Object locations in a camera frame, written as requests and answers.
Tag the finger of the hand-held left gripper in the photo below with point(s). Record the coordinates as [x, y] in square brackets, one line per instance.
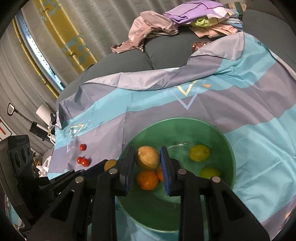
[66, 177]
[97, 166]

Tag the gold patterned banner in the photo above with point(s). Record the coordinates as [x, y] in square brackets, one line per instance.
[67, 41]

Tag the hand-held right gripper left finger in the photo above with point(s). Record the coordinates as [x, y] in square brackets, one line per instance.
[127, 172]

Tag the yellow-green cloth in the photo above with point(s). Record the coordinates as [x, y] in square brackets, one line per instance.
[203, 22]

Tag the green tomato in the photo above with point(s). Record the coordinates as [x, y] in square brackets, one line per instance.
[210, 173]

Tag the white plastic bag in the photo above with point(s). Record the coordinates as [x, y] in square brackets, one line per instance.
[45, 165]

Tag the large tan round fruit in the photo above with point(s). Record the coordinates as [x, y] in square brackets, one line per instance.
[148, 157]

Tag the small tan round fruit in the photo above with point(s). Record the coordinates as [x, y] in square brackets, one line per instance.
[110, 164]

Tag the purple cloth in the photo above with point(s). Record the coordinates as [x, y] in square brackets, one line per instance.
[189, 12]

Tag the yellow-green tomato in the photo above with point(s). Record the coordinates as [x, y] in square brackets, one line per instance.
[200, 153]

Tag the orange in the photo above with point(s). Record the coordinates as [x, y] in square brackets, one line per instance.
[147, 180]
[160, 174]

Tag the white lamp shade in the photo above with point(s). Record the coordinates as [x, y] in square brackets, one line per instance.
[43, 112]

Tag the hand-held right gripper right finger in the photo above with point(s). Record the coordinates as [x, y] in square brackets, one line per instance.
[165, 172]

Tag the green bowl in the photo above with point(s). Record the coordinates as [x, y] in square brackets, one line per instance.
[175, 132]

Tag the pink cloth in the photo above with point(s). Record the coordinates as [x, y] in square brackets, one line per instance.
[143, 27]

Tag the red cherry tomato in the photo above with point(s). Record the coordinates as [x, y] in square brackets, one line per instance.
[82, 147]
[85, 162]
[79, 160]

